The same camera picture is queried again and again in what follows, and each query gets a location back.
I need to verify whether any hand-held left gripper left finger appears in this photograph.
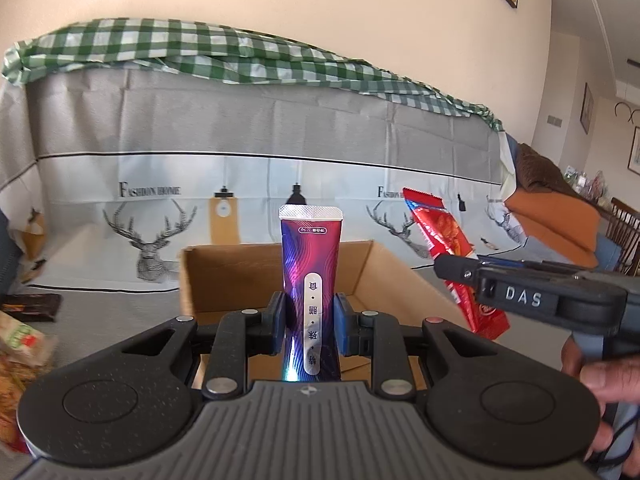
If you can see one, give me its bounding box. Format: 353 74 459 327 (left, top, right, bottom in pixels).
120 291 287 402

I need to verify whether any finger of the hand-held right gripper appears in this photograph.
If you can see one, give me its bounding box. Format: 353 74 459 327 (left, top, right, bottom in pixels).
479 257 587 277
433 253 490 292

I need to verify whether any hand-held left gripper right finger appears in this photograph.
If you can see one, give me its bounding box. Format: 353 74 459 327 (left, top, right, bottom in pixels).
333 292 507 402

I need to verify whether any red snack packet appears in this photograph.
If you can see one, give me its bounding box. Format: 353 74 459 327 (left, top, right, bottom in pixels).
402 187 511 341

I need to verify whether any purple toothpaste tube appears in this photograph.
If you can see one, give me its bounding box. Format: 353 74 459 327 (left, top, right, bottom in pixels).
278 204 345 384

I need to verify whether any cardboard box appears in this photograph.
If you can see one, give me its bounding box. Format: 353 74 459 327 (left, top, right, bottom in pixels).
178 240 478 392

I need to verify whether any green white snack packet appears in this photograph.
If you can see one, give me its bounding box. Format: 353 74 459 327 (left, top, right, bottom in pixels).
0 310 57 367

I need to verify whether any person's right hand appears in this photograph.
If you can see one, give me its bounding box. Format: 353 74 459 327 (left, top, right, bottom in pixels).
560 334 640 467

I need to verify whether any orange cushion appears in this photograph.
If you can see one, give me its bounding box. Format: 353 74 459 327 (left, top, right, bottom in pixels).
502 186 602 255

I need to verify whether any wooden chair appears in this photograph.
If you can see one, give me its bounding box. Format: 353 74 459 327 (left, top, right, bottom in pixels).
604 197 640 277

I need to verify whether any brown blanket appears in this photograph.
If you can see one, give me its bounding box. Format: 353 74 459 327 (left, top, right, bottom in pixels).
514 142 602 213

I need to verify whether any grey deer print cover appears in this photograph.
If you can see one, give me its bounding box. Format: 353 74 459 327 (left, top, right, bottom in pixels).
0 62 532 361

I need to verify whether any dark brown snack packet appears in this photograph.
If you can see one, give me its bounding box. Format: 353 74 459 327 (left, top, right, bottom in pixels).
0 293 62 322

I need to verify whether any orange patterned snack packet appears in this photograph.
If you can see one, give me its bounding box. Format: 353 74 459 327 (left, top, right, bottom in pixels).
0 354 36 453

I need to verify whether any blue grey sofa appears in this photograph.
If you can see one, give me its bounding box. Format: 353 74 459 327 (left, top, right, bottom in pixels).
0 209 22 297

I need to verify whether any green checked cloth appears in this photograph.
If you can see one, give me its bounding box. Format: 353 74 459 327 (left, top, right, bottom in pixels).
0 17 507 134

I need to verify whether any black cable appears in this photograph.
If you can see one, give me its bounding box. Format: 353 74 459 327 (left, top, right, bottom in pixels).
589 417 637 480

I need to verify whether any small framed wall picture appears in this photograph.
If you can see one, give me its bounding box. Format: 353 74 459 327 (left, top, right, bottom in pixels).
579 82 595 135

